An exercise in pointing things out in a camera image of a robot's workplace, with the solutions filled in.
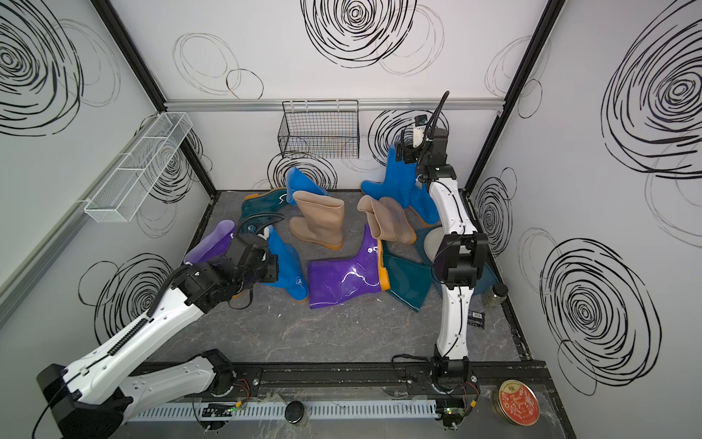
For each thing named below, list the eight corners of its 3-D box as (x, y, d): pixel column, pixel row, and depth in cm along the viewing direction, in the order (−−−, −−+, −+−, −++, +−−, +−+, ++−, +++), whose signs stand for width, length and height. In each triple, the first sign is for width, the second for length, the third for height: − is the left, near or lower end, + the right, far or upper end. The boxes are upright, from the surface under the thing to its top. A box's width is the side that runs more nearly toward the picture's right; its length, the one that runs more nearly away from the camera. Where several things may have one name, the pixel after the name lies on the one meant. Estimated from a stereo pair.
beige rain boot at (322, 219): (301, 245, 104) (289, 200, 85) (306, 235, 107) (296, 189, 88) (341, 255, 101) (339, 211, 82) (345, 245, 104) (344, 200, 85)
